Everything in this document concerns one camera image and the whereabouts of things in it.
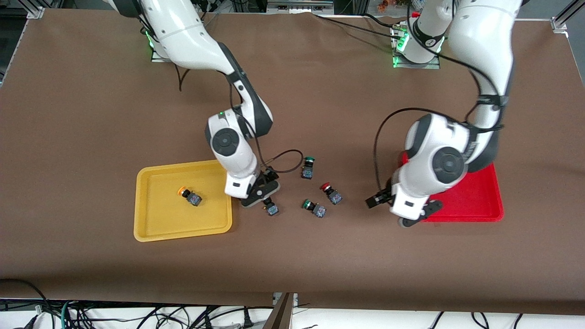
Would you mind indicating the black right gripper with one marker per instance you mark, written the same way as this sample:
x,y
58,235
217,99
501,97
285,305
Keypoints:
x,y
266,177

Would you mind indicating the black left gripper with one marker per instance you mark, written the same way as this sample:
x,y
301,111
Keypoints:
x,y
380,198

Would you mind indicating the yellow push button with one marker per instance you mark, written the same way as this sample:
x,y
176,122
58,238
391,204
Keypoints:
x,y
273,210
194,199

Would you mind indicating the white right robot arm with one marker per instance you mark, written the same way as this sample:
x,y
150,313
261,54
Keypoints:
x,y
183,32

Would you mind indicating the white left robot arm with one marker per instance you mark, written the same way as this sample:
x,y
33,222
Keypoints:
x,y
480,45

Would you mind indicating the red push button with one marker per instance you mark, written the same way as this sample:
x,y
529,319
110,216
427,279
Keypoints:
x,y
335,198

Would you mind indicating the green push button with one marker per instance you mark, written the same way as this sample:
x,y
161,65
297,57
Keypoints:
x,y
307,173
320,211

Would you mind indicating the red plastic tray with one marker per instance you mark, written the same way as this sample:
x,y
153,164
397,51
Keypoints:
x,y
484,196

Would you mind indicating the yellow plastic tray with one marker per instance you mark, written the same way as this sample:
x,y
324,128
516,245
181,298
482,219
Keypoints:
x,y
164,219

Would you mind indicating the brown table leg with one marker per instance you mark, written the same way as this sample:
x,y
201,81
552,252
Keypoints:
x,y
279,315

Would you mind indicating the brown table mat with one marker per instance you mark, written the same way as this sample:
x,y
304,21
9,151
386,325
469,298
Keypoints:
x,y
320,91

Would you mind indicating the black power plug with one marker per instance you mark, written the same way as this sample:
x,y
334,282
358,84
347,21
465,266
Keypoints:
x,y
247,320

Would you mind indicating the orange background objects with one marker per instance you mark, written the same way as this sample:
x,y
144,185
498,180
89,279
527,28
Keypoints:
x,y
393,3

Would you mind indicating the aluminium corner profile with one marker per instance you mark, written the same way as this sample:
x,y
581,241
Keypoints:
x,y
564,20
34,10

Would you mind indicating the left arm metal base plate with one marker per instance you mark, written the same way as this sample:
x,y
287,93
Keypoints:
x,y
434,66

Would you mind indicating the aluminium frame profile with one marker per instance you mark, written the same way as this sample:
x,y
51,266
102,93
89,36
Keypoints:
x,y
299,5

